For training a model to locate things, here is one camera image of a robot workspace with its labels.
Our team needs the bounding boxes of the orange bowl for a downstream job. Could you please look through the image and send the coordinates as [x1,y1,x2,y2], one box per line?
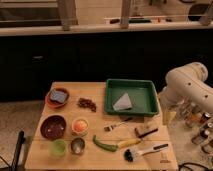
[45,88,70,109]

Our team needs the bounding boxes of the silver fork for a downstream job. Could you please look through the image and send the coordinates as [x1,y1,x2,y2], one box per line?
[104,117,133,132]

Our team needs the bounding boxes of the brown block brush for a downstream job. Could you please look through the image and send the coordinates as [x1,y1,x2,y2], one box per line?
[134,125,158,138]

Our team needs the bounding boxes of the green plastic tray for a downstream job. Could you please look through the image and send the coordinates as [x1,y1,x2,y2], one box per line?
[104,79,159,117]

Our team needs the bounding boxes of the pile of brown nuts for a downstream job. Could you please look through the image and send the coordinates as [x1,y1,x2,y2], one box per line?
[77,98,97,112]

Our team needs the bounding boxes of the yellow banana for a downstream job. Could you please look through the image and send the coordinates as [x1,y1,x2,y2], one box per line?
[117,138,141,149]

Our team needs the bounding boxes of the small cup with orange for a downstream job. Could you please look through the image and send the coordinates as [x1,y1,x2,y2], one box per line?
[71,118,89,136]

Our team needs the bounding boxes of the dark purple bowl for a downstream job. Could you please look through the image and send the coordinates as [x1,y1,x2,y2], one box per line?
[40,115,66,140]

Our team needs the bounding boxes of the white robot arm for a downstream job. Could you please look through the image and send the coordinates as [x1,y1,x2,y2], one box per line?
[159,62,213,125]

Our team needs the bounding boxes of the blue sponge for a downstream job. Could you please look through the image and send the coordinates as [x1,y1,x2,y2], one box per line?
[50,90,67,103]

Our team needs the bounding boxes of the grey folded cloth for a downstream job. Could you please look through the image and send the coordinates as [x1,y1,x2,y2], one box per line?
[113,93,132,111]

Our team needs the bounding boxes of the black stand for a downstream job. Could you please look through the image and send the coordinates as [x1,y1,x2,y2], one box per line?
[11,131,25,171]

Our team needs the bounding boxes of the green chili pepper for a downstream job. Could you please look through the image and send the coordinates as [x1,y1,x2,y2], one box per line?
[93,135,118,152]

